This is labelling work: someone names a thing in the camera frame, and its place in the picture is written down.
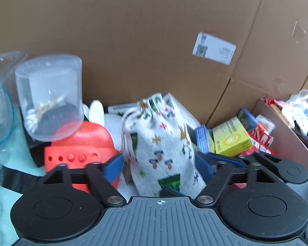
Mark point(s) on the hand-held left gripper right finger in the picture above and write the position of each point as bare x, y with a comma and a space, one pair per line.
202, 167

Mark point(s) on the small blue carton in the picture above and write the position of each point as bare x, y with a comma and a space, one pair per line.
246, 117

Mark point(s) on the brown cardboard bin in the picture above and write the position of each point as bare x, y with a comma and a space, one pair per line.
285, 138

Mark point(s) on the clear cylindrical plastic container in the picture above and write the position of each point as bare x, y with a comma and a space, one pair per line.
48, 82

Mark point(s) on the large brown cardboard box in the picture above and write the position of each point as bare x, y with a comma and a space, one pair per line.
143, 30

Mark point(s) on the blue-rimmed clear round lid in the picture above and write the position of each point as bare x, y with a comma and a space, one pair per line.
0, 123

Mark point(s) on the white shipping label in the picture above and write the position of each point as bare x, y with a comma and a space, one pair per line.
214, 48

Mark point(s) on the bundle of cotton swabs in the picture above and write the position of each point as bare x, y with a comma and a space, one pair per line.
43, 110

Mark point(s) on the yellow-green small box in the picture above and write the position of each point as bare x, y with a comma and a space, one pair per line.
231, 138

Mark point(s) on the clear plastic cup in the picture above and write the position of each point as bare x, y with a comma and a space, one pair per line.
305, 97

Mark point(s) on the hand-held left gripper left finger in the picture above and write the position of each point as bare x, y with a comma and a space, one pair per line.
114, 167

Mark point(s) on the white plastic wrapped item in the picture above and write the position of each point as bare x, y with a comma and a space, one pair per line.
301, 117

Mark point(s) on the red and white packet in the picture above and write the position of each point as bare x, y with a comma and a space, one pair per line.
261, 138

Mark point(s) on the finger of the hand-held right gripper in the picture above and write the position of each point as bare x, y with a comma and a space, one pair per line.
237, 162

